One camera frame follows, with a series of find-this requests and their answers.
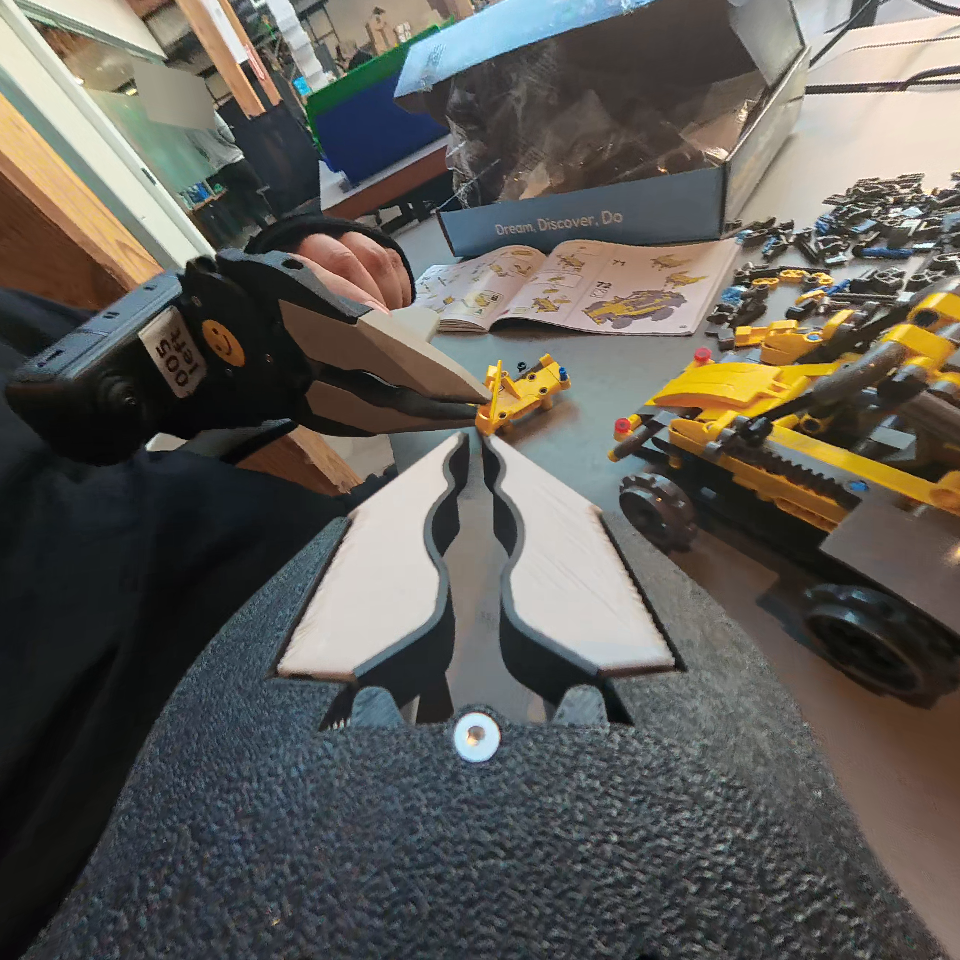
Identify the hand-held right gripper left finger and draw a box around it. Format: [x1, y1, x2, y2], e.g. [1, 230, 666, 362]
[277, 433, 471, 706]

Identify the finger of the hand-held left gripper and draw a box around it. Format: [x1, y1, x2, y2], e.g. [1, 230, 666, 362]
[277, 298, 492, 408]
[306, 377, 483, 438]

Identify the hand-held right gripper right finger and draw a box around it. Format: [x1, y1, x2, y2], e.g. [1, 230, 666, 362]
[483, 435, 678, 704]

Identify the small yellow brick assembly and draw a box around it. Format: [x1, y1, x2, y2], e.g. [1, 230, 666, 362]
[474, 354, 573, 436]

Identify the yellow brick vehicle model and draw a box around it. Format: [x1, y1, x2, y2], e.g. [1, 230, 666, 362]
[609, 288, 960, 710]

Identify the person's left forearm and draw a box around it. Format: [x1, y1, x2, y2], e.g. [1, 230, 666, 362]
[243, 213, 417, 309]

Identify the background office desk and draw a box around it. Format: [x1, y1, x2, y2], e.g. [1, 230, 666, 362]
[318, 138, 455, 220]

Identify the blue bin with green lid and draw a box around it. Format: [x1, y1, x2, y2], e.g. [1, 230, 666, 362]
[306, 26, 451, 185]

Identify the glass partition panel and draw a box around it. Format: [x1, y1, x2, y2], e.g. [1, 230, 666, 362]
[30, 0, 226, 249]

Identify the instruction booklet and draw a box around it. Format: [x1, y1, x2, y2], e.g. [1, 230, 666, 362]
[412, 240, 740, 336]

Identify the blue cardboard box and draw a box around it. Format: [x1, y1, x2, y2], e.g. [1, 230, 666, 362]
[393, 0, 813, 258]

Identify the crumpled plastic bag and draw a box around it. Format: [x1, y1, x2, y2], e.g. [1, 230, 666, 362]
[446, 33, 766, 207]

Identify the pile of grey brick pieces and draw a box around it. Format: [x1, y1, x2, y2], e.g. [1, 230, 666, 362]
[705, 172, 960, 354]

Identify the black cable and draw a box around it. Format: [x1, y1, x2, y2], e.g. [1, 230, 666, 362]
[806, 0, 960, 96]

